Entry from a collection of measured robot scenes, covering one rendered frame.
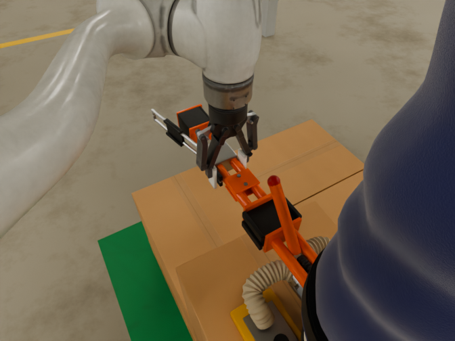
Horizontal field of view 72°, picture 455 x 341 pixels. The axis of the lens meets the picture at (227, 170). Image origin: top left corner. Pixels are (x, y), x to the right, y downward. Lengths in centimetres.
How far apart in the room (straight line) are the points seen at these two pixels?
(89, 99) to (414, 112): 27
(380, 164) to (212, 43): 33
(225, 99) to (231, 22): 13
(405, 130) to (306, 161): 130
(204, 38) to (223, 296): 51
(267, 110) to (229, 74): 215
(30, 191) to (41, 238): 188
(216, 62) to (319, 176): 104
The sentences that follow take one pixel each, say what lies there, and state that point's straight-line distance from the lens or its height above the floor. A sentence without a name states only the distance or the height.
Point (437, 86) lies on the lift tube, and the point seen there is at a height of 152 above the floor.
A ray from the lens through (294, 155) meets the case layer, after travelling 154.
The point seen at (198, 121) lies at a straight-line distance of 82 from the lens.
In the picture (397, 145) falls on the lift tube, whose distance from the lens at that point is 24.
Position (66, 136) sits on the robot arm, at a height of 145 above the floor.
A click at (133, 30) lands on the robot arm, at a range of 53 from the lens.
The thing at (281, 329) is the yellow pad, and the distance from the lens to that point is 68.
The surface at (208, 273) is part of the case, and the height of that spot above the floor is 94.
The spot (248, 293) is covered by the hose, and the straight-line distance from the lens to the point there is 64.
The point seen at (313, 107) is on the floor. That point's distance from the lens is 277.
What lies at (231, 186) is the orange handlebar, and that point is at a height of 109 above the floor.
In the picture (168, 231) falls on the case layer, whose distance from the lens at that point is 127.
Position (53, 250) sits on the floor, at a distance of 207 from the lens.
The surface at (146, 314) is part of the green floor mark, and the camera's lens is 174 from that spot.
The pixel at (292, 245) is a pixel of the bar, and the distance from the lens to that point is 61.
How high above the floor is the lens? 163
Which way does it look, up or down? 49 degrees down
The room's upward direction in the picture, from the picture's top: straight up
